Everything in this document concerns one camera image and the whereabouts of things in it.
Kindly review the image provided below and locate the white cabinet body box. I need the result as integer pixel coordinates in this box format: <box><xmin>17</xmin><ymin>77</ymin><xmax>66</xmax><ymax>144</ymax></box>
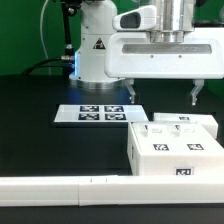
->
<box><xmin>127</xmin><ymin>122</ymin><xmax>224</xmax><ymax>176</ymax></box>

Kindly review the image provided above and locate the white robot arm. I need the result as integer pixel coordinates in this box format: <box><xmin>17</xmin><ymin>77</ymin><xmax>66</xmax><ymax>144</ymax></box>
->
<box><xmin>70</xmin><ymin>0</ymin><xmax>224</xmax><ymax>100</ymax></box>

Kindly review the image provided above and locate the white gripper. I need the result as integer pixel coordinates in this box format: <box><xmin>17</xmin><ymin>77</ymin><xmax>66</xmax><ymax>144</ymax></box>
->
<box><xmin>105</xmin><ymin>27</ymin><xmax>224</xmax><ymax>106</ymax></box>

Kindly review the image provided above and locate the white cabinet top bar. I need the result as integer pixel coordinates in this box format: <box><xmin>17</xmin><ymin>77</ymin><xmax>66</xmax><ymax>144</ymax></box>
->
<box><xmin>153</xmin><ymin>112</ymin><xmax>219</xmax><ymax>138</ymax></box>

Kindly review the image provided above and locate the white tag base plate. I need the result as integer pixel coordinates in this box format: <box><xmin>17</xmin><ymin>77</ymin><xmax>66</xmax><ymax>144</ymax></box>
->
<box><xmin>54</xmin><ymin>105</ymin><xmax>148</xmax><ymax>123</ymax></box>

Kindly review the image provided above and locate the white cabinet door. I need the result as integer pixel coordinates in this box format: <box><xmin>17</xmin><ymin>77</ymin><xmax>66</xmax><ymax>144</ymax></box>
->
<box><xmin>132</xmin><ymin>122</ymin><xmax>180</xmax><ymax>155</ymax></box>
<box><xmin>171</xmin><ymin>123</ymin><xmax>224</xmax><ymax>156</ymax></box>

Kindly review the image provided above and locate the white front fence rail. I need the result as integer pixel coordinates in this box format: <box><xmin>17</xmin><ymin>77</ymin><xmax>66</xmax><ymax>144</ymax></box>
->
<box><xmin>0</xmin><ymin>176</ymin><xmax>224</xmax><ymax>207</ymax></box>

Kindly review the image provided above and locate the black cable bundle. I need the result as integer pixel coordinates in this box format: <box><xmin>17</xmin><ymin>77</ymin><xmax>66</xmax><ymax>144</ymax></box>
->
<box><xmin>20</xmin><ymin>57</ymin><xmax>76</xmax><ymax>76</ymax></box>

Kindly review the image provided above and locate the white hanging cable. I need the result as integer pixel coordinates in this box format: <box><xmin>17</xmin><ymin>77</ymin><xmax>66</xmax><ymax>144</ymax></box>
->
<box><xmin>39</xmin><ymin>0</ymin><xmax>54</xmax><ymax>76</ymax></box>

